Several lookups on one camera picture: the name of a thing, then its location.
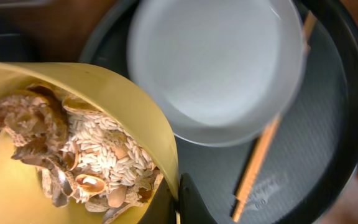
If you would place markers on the grey round plate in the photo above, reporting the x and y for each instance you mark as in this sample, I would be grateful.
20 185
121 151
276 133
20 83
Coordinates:
220 70

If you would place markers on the wooden chopstick left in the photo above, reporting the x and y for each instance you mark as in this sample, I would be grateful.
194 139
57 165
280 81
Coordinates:
263 143

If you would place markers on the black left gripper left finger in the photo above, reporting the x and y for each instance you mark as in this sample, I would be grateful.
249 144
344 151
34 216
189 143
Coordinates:
162 207

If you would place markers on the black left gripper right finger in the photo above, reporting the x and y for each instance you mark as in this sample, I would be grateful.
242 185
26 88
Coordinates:
191 206

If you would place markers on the black rectangular tray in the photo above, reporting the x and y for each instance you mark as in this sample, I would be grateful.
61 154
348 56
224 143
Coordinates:
15 45

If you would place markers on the food scraps and rice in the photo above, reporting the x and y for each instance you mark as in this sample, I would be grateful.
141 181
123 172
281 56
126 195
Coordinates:
80 152

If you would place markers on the yellow bowl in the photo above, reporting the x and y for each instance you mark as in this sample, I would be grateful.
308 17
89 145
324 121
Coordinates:
21 196

